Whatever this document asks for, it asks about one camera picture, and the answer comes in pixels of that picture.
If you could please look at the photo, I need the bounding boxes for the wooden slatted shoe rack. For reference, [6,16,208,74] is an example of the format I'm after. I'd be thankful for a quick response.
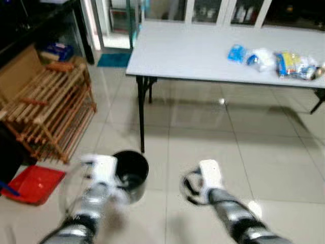
[0,60,98,164]

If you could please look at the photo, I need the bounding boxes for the black plastic rubbish bin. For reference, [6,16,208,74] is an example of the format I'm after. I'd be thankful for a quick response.
[109,149,150,205]

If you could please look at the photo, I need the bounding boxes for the yellow blue snack bag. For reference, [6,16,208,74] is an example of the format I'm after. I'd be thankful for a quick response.
[274,50,323,81]

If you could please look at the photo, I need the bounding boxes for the red plastic dustpan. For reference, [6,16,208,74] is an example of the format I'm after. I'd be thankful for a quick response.
[1,165,67,206]

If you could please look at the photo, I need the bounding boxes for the black bag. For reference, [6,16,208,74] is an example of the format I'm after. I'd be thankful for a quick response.
[0,124,24,185]

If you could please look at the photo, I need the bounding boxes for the white folding table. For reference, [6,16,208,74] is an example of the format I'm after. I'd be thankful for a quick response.
[125,20,325,154]

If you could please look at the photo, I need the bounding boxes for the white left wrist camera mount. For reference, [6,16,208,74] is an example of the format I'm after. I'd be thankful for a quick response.
[80,154,119,187]

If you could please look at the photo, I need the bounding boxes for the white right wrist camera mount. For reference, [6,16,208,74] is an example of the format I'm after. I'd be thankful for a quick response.
[198,159,224,192]

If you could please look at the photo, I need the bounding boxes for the blue printed package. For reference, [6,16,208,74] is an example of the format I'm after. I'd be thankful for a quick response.
[43,42,75,62]

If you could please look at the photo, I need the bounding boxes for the teal door mat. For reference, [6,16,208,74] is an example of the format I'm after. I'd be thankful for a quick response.
[96,52,133,68]

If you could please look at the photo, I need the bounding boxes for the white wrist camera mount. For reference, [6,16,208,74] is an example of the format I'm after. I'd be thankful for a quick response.
[198,159,224,192]
[80,154,119,187]

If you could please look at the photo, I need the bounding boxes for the black shelf unit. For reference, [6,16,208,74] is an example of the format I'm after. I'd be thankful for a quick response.
[0,0,95,69]

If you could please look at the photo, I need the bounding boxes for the brown cardboard sheet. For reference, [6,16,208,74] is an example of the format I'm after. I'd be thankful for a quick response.
[0,45,44,103]

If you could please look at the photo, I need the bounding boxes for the blue broom handle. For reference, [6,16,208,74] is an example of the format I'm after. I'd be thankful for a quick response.
[0,180,21,197]

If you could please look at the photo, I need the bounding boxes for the white glass door cabinet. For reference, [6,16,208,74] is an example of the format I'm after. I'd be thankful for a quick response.
[81,0,270,51]

